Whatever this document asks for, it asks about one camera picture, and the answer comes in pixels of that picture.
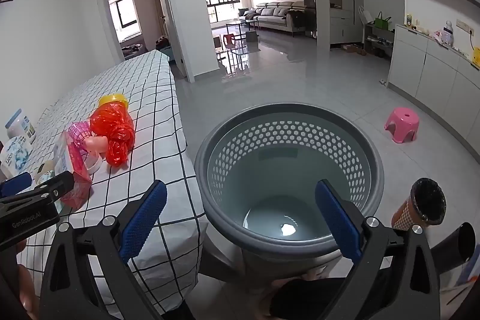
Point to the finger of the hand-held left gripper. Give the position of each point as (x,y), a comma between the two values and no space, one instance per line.
(15,183)
(56,185)

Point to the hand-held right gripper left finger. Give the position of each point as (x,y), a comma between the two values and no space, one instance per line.
(144,218)

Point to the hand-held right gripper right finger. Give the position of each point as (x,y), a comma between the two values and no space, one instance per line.
(337,218)

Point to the small pale blue packet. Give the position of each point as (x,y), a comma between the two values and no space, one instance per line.
(47,173)

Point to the red toothpaste box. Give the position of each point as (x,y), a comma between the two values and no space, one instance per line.
(75,173)

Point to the red plastic bag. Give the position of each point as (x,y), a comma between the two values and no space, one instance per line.
(112,128)

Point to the grey perforated plastic basket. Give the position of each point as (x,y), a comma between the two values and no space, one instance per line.
(225,162)

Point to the person's left hand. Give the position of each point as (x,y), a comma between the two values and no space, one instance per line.
(26,290)

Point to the white blue wipes packet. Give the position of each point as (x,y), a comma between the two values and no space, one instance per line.
(15,155)

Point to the pale pink plastic toy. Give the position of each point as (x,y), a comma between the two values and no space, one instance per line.
(95,151)

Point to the pink mesh plastic item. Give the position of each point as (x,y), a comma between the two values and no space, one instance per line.
(78,134)

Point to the white jar with label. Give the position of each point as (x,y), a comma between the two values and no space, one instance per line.
(18,125)

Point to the checkered bin with black bag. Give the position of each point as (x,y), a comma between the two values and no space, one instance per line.
(405,215)

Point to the person's dark trouser leg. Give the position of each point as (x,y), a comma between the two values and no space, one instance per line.
(303,297)

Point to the white checkered tablecloth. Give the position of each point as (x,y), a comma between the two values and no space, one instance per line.
(157,110)

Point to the pink plastic stool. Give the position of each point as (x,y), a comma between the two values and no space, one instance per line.
(401,121)

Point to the black tube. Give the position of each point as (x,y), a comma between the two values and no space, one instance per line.
(453,248)

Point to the teal storage box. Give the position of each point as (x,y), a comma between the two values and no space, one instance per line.
(168,53)

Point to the cardboard boxes on floor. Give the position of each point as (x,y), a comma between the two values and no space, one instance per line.
(350,48)

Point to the white sideboard cabinet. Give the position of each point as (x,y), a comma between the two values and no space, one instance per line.
(423,69)

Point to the shoe rack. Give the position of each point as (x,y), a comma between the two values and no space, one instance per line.
(377,42)

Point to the bedroom window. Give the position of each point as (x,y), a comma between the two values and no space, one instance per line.
(125,12)

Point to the red small stool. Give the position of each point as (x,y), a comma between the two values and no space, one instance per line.
(228,39)

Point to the small grey bin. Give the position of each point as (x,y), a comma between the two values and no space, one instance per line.
(252,36)

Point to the green tote bag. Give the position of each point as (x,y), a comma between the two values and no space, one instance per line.
(381,22)

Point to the white paper bag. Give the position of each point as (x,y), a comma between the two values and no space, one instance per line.
(365,15)

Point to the small yellow white box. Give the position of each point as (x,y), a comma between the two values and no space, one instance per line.
(408,21)

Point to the grey sofa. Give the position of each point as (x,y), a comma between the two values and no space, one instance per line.
(273,14)

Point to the white doll-shaped bottle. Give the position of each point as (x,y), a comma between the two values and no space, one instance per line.
(447,35)

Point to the yellow item on sideboard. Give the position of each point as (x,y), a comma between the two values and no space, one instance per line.
(476,55)

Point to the glass coffee table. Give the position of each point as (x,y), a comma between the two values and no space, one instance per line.
(240,24)

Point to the white wall outlet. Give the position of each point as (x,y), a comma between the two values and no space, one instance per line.
(465,25)

